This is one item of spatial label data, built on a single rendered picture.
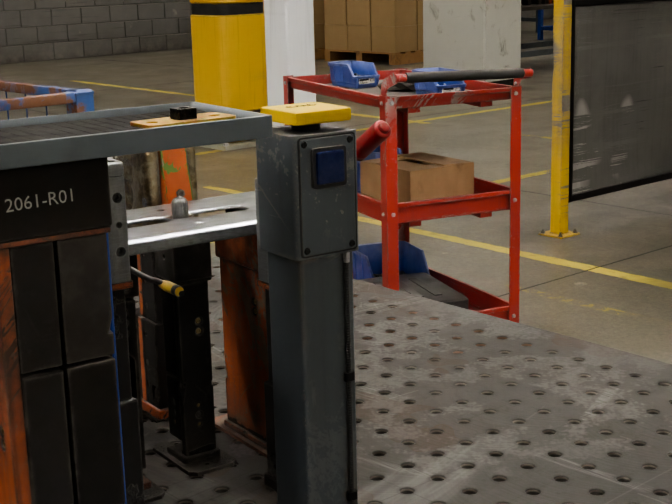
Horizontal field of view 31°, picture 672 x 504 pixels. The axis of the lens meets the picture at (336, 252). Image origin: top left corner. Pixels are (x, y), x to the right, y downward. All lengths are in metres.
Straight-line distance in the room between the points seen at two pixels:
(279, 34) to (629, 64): 1.75
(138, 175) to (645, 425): 0.72
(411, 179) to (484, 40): 7.99
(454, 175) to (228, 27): 4.95
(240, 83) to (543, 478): 7.19
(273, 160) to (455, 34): 10.64
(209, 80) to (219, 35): 0.33
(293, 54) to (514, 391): 3.76
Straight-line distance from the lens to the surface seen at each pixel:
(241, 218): 1.41
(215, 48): 8.48
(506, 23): 11.69
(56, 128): 1.03
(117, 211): 1.16
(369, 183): 3.71
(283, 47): 5.34
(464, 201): 3.61
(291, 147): 1.07
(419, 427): 1.59
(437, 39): 11.88
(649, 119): 6.27
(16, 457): 1.00
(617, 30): 5.99
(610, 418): 1.64
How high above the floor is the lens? 1.29
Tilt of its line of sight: 14 degrees down
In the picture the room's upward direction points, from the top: 1 degrees counter-clockwise
